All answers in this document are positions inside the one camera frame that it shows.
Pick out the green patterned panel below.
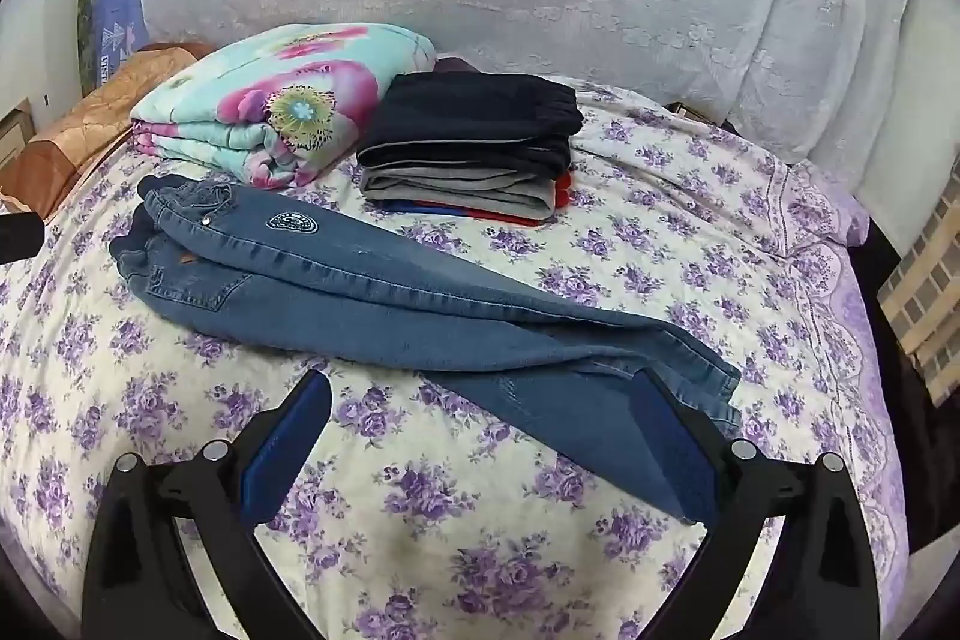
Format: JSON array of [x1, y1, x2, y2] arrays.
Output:
[[75, 0, 107, 86]]

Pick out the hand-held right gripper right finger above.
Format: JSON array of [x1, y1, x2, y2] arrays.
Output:
[[634, 366, 882, 640]]

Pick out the stack of folded clothes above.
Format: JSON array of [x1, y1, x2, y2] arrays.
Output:
[[356, 72, 584, 172]]

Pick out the purple floral bedsheet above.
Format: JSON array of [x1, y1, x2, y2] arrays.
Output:
[[0, 81, 912, 640]]

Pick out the orange brown pillow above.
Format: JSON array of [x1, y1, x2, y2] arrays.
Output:
[[0, 42, 218, 217]]

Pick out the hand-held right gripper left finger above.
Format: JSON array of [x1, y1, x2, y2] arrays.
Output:
[[81, 370, 335, 640]]

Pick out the folded floral blanket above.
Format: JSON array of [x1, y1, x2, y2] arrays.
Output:
[[131, 23, 438, 191]]

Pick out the beige wooden frame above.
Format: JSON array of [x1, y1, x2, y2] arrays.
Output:
[[0, 98, 35, 165]]

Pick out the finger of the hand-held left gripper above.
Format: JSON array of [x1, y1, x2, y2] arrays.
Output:
[[0, 212, 46, 266]]

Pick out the folded blue garment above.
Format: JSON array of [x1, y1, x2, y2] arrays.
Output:
[[382, 199, 481, 218]]

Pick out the blue denim pants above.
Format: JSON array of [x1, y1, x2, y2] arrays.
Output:
[[109, 175, 743, 525]]

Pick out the beige brick pattern panel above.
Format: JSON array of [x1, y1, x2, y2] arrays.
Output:
[[877, 160, 960, 408]]

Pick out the folded grey garment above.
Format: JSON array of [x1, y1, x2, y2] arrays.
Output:
[[360, 156, 560, 221]]

